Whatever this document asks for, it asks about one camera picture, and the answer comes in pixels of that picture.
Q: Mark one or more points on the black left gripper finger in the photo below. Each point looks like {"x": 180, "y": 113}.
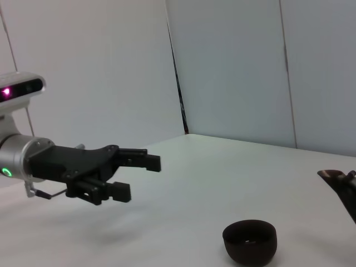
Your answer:
{"x": 153, "y": 163}

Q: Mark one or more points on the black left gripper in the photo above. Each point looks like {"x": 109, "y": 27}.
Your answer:
{"x": 61, "y": 164}

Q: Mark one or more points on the black round teapot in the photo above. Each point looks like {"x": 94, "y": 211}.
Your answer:
{"x": 345, "y": 192}

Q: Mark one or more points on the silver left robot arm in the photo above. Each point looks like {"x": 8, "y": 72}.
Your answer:
{"x": 14, "y": 158}

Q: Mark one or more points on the small dark teacup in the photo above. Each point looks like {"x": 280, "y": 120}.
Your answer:
{"x": 250, "y": 250}

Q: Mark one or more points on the white left camera mount bracket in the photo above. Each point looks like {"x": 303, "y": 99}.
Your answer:
{"x": 8, "y": 122}

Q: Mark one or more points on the silver left wrist depth camera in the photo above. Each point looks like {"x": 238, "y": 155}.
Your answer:
{"x": 22, "y": 87}

